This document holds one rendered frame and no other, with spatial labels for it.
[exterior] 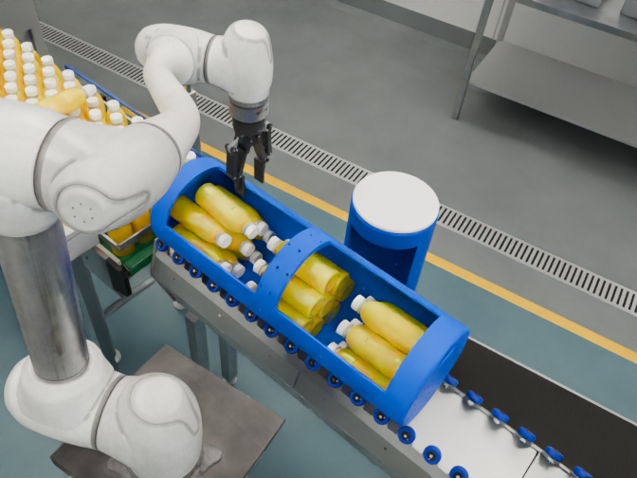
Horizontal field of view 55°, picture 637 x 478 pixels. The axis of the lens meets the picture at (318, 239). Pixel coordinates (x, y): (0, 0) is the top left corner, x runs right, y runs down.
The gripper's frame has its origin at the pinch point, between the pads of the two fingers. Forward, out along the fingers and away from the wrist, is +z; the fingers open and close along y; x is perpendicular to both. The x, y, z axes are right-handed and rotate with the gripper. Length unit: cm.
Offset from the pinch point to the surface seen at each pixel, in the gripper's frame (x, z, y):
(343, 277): -29.3, 18.5, 4.5
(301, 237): -17.4, 9.3, 0.8
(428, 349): -59, 9, -4
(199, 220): 11.7, 18.5, -7.7
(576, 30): 18, 98, 331
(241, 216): 2.1, 14.7, -1.3
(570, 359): -90, 133, 117
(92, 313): 43, 70, -32
